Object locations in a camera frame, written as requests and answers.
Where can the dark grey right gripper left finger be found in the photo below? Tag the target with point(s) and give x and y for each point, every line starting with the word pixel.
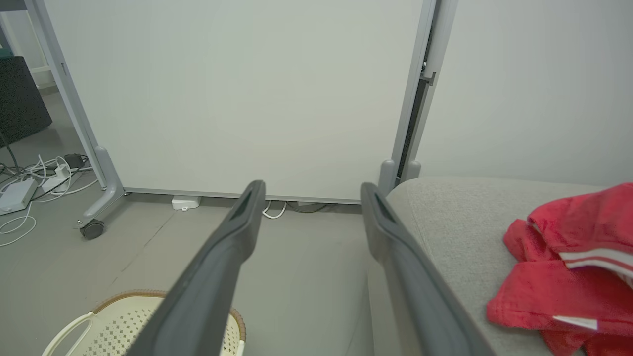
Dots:
pixel 207 277

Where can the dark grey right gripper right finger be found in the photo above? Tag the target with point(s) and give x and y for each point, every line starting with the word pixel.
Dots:
pixel 410 277

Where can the red garment with white trim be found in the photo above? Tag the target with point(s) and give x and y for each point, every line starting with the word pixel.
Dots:
pixel 534 296
pixel 583 222

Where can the cream perforated laundry basket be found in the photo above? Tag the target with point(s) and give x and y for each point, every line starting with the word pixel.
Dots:
pixel 118 321

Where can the grey fabric sofa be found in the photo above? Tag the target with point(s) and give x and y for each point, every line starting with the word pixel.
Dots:
pixel 460 227

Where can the small white adapter box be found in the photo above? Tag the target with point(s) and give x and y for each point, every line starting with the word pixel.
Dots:
pixel 185 202

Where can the black caster wheel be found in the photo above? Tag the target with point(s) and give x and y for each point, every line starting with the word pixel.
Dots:
pixel 92 230

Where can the small black power adapter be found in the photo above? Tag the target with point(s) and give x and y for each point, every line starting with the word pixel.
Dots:
pixel 74 160

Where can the wide white partition panel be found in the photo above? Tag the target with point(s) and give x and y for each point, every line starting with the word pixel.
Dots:
pixel 237 99

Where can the narrow white partition panel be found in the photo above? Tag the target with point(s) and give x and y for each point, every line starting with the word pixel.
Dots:
pixel 534 89

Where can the black cabinet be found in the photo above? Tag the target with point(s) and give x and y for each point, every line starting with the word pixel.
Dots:
pixel 20 99

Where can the white furniture frame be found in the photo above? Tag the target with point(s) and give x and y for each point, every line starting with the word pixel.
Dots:
pixel 42 69

